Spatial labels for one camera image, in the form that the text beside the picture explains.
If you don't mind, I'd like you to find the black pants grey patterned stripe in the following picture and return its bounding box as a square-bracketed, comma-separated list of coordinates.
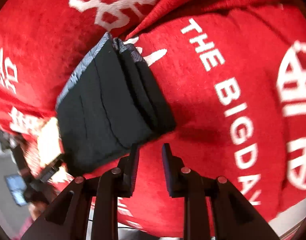
[55, 33, 176, 177]

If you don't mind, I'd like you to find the white pillow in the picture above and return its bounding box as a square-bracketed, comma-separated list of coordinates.
[37, 118, 62, 168]

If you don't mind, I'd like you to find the red wedding bed blanket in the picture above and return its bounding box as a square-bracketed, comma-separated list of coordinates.
[50, 2, 306, 238]

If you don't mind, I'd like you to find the red folded quilt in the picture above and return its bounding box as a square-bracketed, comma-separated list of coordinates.
[0, 0, 289, 140]

